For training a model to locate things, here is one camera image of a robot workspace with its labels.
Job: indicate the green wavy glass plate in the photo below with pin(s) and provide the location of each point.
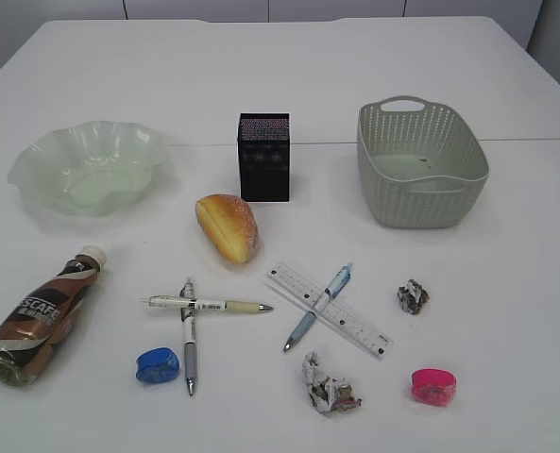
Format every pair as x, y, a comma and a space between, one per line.
91, 169

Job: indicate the small paper ball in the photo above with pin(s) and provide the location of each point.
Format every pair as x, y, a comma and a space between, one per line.
412, 297

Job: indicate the white beige-grip pen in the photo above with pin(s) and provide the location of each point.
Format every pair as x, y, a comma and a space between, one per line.
168, 301

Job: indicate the pink pencil sharpener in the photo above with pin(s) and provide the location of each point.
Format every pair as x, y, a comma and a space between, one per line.
433, 387

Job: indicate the blue pencil sharpener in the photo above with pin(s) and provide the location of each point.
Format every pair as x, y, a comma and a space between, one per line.
158, 365

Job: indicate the blue clip pen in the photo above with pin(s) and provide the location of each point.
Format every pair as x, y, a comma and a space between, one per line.
336, 285

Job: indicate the green plastic woven basket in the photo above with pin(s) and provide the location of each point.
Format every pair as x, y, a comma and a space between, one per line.
420, 164

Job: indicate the golden bread roll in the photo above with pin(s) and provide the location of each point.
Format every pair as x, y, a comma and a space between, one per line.
230, 225

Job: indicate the black mesh pen holder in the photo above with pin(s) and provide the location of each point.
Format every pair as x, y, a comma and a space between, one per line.
263, 145

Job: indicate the white grey-grip pen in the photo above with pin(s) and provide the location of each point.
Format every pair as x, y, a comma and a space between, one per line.
189, 348

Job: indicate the clear plastic ruler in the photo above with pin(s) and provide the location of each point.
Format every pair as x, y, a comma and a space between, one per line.
300, 291

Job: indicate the brown coffee bottle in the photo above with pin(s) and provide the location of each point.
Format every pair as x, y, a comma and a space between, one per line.
40, 323

